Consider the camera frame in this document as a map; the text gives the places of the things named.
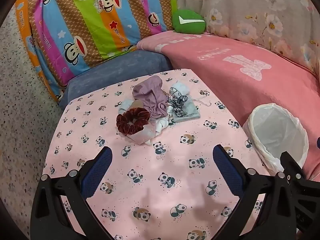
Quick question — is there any white bag-lined trash bin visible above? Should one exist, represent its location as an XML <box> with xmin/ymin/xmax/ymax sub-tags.
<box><xmin>242</xmin><ymin>103</ymin><xmax>310</xmax><ymax>177</ymax></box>

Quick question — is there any white cloth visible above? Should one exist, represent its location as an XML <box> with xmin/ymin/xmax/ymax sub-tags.
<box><xmin>146</xmin><ymin>106</ymin><xmax>175</xmax><ymax>147</ymax></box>

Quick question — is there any blue-grey cushion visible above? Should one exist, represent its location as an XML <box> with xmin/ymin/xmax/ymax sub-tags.
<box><xmin>59</xmin><ymin>49</ymin><xmax>173</xmax><ymax>111</ymax></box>

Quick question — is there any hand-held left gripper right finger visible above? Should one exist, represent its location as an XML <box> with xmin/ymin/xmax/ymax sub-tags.
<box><xmin>212</xmin><ymin>144</ymin><xmax>300</xmax><ymax>240</ymax></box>

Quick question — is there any leopard-print scrunchie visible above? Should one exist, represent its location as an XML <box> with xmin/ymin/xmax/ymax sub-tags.
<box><xmin>167</xmin><ymin>94</ymin><xmax>190</xmax><ymax>117</ymax></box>

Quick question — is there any green check-mark cushion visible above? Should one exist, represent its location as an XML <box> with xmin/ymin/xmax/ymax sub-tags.
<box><xmin>172</xmin><ymin>9</ymin><xmax>207</xmax><ymax>34</ymax></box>

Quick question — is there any pink panda-print cloth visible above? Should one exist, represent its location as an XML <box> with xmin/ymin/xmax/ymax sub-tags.
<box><xmin>41</xmin><ymin>69</ymin><xmax>266</xmax><ymax>240</ymax></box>

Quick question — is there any pink blanket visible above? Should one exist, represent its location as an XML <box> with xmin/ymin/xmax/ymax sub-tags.
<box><xmin>136</xmin><ymin>30</ymin><xmax>320</xmax><ymax>180</ymax></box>

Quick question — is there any pale pink cloth piece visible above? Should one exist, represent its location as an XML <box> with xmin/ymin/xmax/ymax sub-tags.
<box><xmin>126</xmin><ymin>124</ymin><xmax>161</xmax><ymax>146</ymax></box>

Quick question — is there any floral grey cloth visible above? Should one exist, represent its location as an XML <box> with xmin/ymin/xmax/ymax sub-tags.
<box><xmin>172</xmin><ymin>0</ymin><xmax>320</xmax><ymax>73</ymax></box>

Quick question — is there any dark red velvet scrunchie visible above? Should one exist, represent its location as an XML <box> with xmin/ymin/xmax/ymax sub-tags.
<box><xmin>116</xmin><ymin>107</ymin><xmax>151</xmax><ymax>136</ymax></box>

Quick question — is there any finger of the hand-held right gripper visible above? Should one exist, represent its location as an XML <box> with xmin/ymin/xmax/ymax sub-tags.
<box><xmin>279</xmin><ymin>151</ymin><xmax>308</xmax><ymax>180</ymax></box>

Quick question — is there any purple cloth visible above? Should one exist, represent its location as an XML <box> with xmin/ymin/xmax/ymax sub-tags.
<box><xmin>132</xmin><ymin>75</ymin><xmax>169</xmax><ymax>119</ymax></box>

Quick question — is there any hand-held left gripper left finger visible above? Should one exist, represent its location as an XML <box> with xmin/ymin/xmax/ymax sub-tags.
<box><xmin>30</xmin><ymin>146</ymin><xmax>118</xmax><ymax>240</ymax></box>

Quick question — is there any light blue sock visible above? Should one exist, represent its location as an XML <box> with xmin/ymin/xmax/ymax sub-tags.
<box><xmin>118</xmin><ymin>99</ymin><xmax>134</xmax><ymax>115</ymax></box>
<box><xmin>169</xmin><ymin>81</ymin><xmax>191</xmax><ymax>98</ymax></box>

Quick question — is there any striped monkey-print quilt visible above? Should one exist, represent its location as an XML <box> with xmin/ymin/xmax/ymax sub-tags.
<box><xmin>15</xmin><ymin>0</ymin><xmax>180</xmax><ymax>103</ymax></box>

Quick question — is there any grey drawstring pouch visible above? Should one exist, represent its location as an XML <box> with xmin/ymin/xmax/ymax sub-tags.
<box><xmin>172</xmin><ymin>99</ymin><xmax>201</xmax><ymax>123</ymax></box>

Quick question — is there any beige cloth piece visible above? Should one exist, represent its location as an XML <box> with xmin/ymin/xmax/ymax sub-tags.
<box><xmin>129</xmin><ymin>100</ymin><xmax>145</xmax><ymax>111</ymax></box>

